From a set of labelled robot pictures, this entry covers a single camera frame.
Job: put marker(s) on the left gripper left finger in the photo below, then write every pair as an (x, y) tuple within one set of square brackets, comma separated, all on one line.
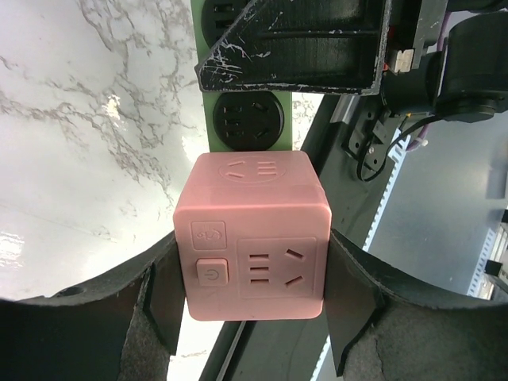
[(121, 325)]

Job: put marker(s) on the pink cube socket plug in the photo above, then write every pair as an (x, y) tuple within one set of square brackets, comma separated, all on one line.
[(252, 230)]

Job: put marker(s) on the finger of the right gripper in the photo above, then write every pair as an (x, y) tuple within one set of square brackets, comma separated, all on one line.
[(326, 47)]

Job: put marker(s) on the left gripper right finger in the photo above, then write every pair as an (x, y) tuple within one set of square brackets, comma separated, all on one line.
[(387, 325)]

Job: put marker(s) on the green power strip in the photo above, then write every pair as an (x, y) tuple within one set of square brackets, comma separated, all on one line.
[(249, 121)]

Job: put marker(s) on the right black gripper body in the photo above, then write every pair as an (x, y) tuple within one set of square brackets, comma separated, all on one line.
[(463, 80)]

